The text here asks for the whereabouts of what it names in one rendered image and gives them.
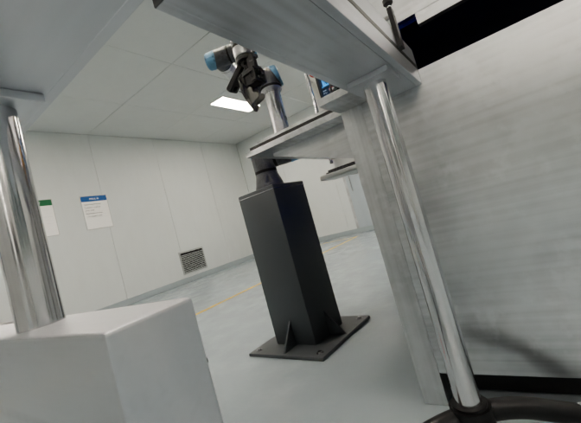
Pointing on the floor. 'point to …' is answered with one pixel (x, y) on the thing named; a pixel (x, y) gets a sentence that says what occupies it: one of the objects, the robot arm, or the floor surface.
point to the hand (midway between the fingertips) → (253, 109)
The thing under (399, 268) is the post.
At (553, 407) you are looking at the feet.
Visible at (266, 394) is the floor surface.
